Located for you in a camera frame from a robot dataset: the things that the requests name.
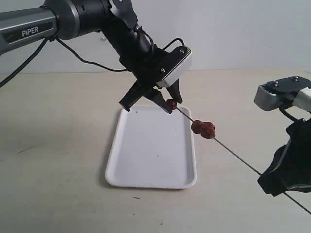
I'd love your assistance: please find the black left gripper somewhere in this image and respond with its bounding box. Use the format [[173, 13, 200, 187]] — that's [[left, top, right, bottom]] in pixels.
[[119, 48, 182, 114]]

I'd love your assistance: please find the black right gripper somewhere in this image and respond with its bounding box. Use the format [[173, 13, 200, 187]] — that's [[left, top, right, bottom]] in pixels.
[[258, 119, 311, 197]]

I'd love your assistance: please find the red meatball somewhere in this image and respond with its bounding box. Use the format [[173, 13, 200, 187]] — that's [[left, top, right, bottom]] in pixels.
[[166, 99, 178, 111], [200, 122, 216, 139], [191, 120, 203, 134]]

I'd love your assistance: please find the thin metal skewer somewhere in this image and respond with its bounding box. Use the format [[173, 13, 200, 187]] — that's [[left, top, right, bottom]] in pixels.
[[176, 107, 311, 215]]

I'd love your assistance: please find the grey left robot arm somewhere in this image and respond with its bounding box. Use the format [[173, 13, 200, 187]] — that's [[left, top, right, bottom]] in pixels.
[[0, 0, 188, 113]]

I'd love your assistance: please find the white rectangular plastic tray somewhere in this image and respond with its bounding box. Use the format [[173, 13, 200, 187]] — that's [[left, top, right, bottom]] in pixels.
[[104, 105, 197, 190]]

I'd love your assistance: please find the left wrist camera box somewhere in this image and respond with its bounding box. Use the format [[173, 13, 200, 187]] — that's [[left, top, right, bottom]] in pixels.
[[156, 46, 192, 88]]

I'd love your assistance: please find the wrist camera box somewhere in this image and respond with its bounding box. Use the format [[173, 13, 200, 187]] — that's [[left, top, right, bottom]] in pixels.
[[156, 46, 192, 88], [254, 76, 311, 112]]

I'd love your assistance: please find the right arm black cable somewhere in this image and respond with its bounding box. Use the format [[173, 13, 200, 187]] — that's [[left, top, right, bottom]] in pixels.
[[278, 105, 307, 122]]

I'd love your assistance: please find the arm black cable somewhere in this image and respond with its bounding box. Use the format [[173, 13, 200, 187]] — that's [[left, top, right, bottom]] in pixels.
[[278, 105, 307, 122], [0, 36, 185, 89]]

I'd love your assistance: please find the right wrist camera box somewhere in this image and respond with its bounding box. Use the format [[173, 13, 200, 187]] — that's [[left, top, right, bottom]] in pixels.
[[254, 76, 311, 112]]

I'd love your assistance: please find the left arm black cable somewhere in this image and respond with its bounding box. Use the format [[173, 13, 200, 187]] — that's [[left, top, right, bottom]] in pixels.
[[0, 36, 185, 89]]

